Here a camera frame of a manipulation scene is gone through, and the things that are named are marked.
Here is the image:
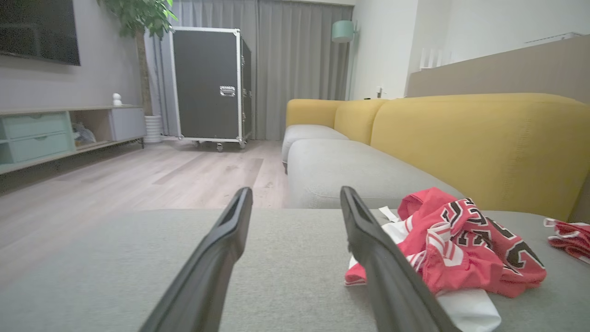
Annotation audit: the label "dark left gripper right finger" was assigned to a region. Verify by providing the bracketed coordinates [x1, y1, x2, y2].
[340, 186, 461, 332]

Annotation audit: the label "teal shade floor lamp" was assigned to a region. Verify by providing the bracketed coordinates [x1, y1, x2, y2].
[331, 20, 360, 100]

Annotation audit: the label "grey sofa seat cushion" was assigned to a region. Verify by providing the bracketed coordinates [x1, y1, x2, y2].
[287, 138, 466, 209]
[281, 124, 350, 174]

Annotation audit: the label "red white basketball jersey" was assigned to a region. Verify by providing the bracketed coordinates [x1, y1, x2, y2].
[344, 187, 548, 332]

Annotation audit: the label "red white sports shorts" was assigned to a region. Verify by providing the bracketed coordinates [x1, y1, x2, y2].
[544, 218, 590, 265]

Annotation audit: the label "black metal-edged flight case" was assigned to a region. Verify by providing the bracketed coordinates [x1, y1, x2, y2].
[169, 27, 253, 152]

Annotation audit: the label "beige partition panel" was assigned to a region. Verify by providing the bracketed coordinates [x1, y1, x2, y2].
[405, 35, 590, 105]

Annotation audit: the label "green potted tree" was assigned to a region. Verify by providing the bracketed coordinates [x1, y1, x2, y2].
[97, 0, 178, 116]

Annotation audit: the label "wide yellow sofa backrest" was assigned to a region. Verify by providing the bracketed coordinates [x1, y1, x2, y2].
[370, 93, 590, 222]

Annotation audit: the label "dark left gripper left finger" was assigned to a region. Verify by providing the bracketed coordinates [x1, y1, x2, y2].
[140, 187, 254, 332]

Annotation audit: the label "black wall television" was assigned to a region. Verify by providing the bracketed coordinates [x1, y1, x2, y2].
[0, 0, 81, 66]

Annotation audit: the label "white ribbed plant pot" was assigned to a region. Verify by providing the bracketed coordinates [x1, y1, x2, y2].
[143, 115, 163, 144]

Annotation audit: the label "grey curtain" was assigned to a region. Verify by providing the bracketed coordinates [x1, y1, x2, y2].
[147, 0, 355, 142]

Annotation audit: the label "narrow yellow sofa backrest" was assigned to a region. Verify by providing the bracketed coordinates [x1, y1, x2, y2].
[334, 99, 389, 145]

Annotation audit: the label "long low tv cabinet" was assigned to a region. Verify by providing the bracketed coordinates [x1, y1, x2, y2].
[0, 105, 148, 176]

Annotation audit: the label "white router with antennas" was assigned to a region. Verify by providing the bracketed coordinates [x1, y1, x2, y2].
[418, 45, 455, 71]

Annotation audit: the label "yellow sofa end backrest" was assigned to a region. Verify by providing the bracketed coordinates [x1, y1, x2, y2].
[285, 99, 345, 129]

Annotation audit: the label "large grey sofa ottoman cushion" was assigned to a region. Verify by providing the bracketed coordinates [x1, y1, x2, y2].
[0, 208, 590, 332]

